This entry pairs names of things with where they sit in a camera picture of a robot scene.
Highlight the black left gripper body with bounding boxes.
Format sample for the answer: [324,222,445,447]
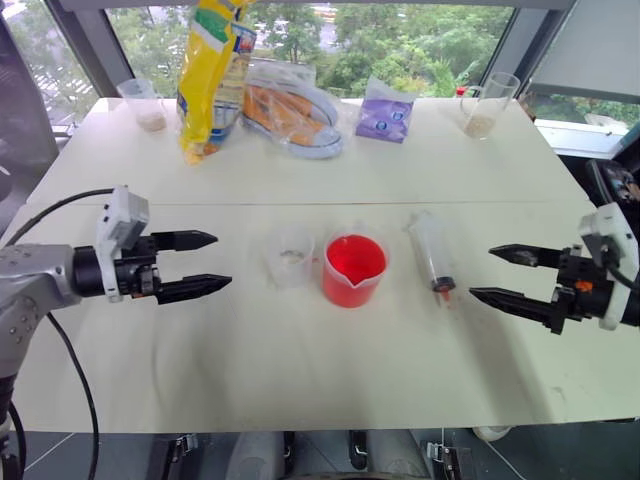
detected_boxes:
[113,233,164,301]

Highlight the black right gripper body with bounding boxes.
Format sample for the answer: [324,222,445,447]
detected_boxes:
[551,244,616,335]

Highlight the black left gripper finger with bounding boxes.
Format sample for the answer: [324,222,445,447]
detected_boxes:
[149,229,220,253]
[154,273,234,306]

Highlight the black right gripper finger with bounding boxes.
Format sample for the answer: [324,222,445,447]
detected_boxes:
[488,243,565,269]
[468,286,565,336]

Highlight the small clear plastic cup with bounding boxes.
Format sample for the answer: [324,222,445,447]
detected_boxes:
[266,226,317,290]

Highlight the clear plastic syringe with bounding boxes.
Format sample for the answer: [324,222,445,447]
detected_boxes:
[406,209,458,307]

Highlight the clear measuring cup with grains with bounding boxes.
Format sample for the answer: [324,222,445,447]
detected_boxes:
[116,78,169,134]

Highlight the red plastic beaker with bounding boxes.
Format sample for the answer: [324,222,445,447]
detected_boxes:
[321,234,391,310]

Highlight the dark equipment beside table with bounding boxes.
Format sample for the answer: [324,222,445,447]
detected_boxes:
[583,134,640,214]

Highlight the white round fitting under table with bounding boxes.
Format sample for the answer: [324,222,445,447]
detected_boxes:
[471,424,514,442]

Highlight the black table clamp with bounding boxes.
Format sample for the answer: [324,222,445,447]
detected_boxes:
[348,429,370,472]
[169,432,200,464]
[423,438,475,480]

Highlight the yellow snack bag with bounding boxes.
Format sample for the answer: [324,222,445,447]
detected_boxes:
[176,0,259,167]

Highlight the clear bag of bread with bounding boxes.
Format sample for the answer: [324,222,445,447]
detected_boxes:
[241,61,347,161]

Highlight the purple wipes packet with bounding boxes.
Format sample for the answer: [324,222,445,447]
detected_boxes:
[354,76,417,146]

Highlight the grey window blind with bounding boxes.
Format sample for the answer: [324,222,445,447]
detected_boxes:
[528,0,640,104]

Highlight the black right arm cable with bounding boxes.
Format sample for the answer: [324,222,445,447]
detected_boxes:
[601,244,640,292]

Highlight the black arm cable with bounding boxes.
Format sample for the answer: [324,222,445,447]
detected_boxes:
[601,244,640,292]
[2,187,117,480]

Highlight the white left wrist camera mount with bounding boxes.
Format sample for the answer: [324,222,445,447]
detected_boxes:
[95,185,151,304]

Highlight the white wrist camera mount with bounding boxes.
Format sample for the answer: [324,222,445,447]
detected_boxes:
[95,185,151,304]
[578,202,640,332]

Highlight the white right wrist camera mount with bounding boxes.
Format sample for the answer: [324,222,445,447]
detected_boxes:
[578,202,640,332]

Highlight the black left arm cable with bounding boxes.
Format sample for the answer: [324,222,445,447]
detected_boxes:
[2,187,117,480]

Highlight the tall clear handled cup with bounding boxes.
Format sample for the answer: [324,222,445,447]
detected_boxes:
[458,71,522,141]

